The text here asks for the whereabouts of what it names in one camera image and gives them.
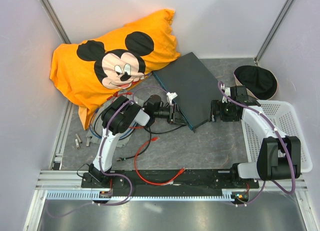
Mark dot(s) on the orange Mickey Mouse pillow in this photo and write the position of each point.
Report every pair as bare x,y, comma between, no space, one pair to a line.
91,72

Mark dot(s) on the black cap with beige brim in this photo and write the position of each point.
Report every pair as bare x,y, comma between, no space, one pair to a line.
259,82

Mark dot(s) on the white perforated plastic basket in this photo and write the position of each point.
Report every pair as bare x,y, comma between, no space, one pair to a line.
284,118

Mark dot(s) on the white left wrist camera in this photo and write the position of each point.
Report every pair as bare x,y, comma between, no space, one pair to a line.
170,96

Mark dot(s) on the dark grey network switch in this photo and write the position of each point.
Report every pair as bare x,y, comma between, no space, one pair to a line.
194,85

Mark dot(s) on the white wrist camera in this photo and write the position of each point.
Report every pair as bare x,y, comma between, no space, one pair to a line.
227,94
170,96

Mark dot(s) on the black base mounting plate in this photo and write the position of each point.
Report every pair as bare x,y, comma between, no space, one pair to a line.
165,182

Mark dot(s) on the white slotted cable duct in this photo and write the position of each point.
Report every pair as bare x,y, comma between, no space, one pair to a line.
96,195

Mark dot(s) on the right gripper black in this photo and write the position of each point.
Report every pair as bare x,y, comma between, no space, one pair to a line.
217,105

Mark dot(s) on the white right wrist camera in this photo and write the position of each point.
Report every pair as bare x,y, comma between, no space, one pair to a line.
227,94

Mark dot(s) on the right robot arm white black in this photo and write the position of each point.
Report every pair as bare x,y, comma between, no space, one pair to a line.
279,156

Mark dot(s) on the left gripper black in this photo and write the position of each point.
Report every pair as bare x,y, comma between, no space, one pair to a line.
175,116

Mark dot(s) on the grey crumpled cloth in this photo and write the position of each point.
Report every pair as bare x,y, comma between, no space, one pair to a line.
95,123

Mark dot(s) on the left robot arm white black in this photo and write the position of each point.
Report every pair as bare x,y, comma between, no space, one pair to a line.
117,119

